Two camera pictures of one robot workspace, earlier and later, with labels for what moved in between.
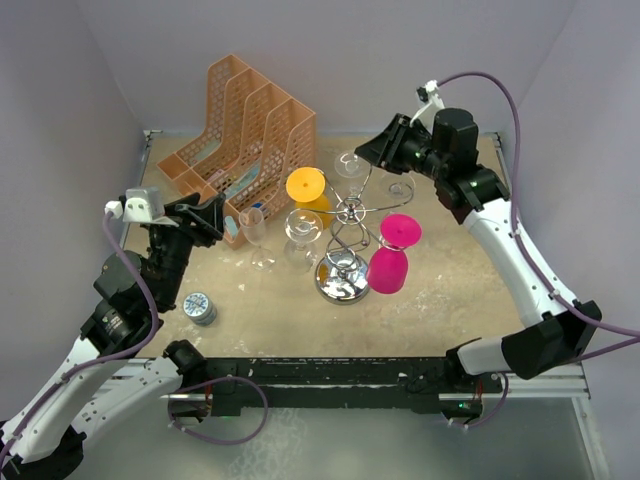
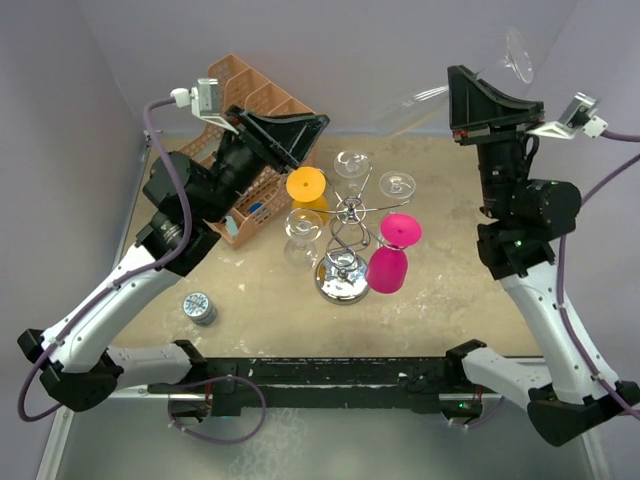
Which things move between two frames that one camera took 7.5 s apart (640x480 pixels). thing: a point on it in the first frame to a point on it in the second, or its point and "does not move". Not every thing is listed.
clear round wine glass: [302, 227] does not move
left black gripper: [208, 216] to [286, 139]
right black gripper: [384, 149] to [476, 109]
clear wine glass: [252, 221] to [433, 105]
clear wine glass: [352, 170] does not move
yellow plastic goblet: [306, 186] does not move
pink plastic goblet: [388, 265] does not move
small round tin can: [199, 308] does not move
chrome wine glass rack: [343, 275] does not move
